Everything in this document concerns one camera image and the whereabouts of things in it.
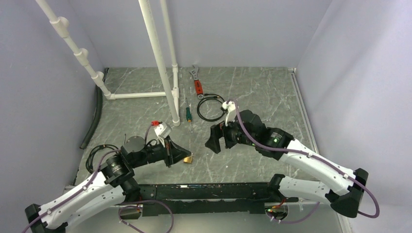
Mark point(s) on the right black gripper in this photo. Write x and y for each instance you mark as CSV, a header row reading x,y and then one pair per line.
x,y
217,131

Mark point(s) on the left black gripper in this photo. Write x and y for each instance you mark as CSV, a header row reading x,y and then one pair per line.
x,y
170,148

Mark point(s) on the small brass padlock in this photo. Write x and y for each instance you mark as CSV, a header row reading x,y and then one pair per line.
x,y
188,160

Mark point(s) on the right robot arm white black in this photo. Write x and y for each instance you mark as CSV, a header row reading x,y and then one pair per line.
x,y
335,185

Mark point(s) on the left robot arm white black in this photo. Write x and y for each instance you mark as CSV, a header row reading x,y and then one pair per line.
x,y
111,183

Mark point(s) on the black foam tube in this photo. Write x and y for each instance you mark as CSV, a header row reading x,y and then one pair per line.
x,y
96,119

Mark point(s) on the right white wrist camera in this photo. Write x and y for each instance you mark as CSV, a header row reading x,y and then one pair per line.
x,y
230,108

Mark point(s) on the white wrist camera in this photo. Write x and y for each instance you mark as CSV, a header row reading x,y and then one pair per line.
x,y
230,108
162,130

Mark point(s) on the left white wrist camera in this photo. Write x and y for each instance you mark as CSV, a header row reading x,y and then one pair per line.
x,y
162,130

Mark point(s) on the green handle screwdriver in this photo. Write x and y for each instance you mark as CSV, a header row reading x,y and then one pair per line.
x,y
188,112

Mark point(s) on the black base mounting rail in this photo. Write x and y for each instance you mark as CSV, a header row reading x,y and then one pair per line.
x,y
202,198

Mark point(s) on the red handle adjustable wrench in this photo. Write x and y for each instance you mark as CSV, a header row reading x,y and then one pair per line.
x,y
197,83

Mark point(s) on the aluminium rail right edge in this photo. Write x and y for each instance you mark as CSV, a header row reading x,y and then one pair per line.
x,y
343,221

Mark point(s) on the white pvc pipe frame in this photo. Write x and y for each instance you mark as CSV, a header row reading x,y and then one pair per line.
x,y
60,25

